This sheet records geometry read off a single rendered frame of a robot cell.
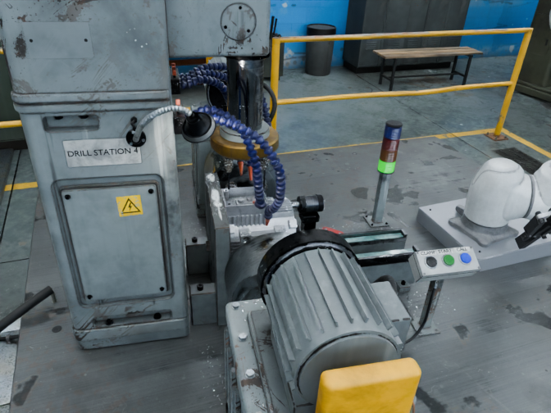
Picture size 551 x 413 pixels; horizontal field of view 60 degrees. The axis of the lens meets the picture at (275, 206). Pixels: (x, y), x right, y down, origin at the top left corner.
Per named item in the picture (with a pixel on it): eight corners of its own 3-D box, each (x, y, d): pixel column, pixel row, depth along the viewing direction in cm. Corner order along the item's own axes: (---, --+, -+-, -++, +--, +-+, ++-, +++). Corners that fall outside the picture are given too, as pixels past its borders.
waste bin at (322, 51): (324, 68, 666) (328, 22, 634) (336, 75, 635) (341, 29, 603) (298, 69, 654) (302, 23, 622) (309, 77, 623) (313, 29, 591)
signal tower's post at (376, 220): (370, 228, 184) (388, 127, 162) (362, 216, 191) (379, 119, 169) (389, 226, 186) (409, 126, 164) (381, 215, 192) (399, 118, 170)
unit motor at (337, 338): (285, 551, 77) (305, 382, 55) (251, 383, 104) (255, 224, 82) (430, 518, 82) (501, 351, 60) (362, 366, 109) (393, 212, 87)
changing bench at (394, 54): (459, 78, 649) (467, 46, 627) (474, 85, 623) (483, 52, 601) (367, 83, 611) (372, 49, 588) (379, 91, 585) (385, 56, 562)
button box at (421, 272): (415, 283, 126) (423, 276, 122) (407, 258, 130) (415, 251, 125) (472, 276, 130) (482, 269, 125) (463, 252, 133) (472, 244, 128)
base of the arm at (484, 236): (473, 206, 189) (476, 193, 186) (520, 235, 172) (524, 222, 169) (439, 216, 182) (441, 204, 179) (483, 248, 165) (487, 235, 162)
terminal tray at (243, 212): (225, 229, 132) (225, 207, 128) (221, 209, 141) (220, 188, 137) (267, 225, 134) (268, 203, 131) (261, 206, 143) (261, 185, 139)
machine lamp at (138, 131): (124, 170, 91) (115, 108, 84) (127, 146, 100) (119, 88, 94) (218, 165, 95) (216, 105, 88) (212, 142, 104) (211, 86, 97)
